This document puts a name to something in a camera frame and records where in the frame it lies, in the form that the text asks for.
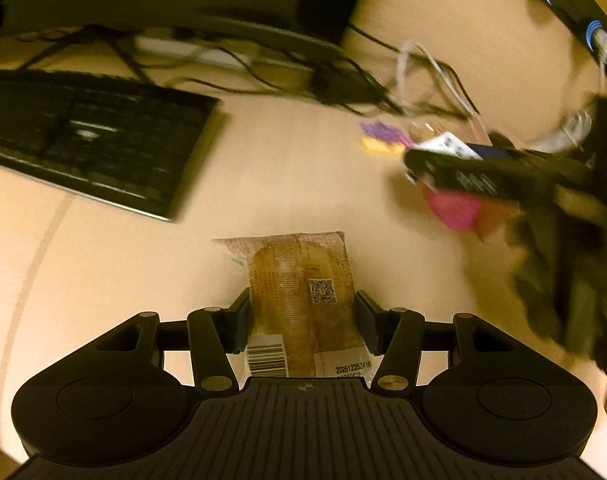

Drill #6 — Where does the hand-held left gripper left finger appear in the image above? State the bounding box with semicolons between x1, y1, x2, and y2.
96;287;252;393

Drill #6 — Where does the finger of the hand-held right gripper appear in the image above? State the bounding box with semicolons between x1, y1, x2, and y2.
402;150;458;192

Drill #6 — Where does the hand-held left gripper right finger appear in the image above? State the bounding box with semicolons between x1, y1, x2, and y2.
354;290;517;392

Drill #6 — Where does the white blue packet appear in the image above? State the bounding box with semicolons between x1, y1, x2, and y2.
416;131;517;162

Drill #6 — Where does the pink mesh object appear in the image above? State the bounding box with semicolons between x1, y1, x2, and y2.
426;189;484;233

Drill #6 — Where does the purple yellow snack packet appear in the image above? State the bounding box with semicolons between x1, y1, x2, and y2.
359;120;411;157

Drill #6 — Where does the clear bread packet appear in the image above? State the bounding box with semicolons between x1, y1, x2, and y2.
212;231;384;386

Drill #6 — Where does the black power adapter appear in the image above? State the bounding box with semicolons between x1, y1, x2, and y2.
309;66;387;107

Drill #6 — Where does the black computer keyboard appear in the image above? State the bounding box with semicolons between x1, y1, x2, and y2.
0;69;229;223

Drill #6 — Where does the white power strip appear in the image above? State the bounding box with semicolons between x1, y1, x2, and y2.
134;35;265;69

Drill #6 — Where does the white looped cable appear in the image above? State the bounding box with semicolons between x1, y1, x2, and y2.
395;40;483;117

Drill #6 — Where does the black cable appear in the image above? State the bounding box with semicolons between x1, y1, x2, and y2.
18;24;157;83
161;45;334;98

